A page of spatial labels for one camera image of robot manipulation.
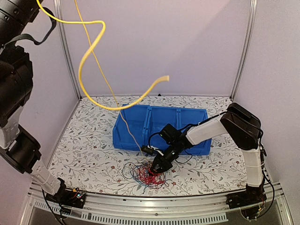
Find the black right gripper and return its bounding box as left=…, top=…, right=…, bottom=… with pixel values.
left=149, top=141, right=182, bottom=176

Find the yellow cable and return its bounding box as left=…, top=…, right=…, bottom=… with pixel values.
left=36, top=0, right=171, bottom=162

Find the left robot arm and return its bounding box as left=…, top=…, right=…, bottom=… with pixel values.
left=0, top=0, right=70, bottom=203

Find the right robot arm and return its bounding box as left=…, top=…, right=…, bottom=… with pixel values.
left=150, top=103, right=267, bottom=204

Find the blue plastic bin far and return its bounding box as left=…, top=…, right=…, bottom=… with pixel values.
left=112, top=105, right=150, bottom=151

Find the blue plastic bin near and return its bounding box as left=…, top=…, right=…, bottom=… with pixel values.
left=177, top=108, right=211, bottom=156

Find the floral tablecloth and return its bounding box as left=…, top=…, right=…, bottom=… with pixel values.
left=49, top=98, right=247, bottom=197

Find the red cable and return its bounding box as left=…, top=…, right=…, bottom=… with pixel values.
left=135, top=164, right=166, bottom=190

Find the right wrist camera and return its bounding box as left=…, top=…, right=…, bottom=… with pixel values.
left=141, top=145, right=164, bottom=156

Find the aluminium front rail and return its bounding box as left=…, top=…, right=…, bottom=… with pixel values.
left=20, top=182, right=297, bottom=225

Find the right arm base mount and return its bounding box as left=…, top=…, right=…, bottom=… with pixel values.
left=226, top=185, right=267, bottom=220

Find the right aluminium corner post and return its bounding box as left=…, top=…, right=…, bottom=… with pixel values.
left=230, top=0, right=257, bottom=101

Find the aluminium corner post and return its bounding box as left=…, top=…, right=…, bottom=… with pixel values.
left=230, top=0, right=257, bottom=101
left=53, top=0, right=82, bottom=100

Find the left aluminium corner post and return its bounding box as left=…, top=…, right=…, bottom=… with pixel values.
left=53, top=0, right=82, bottom=100

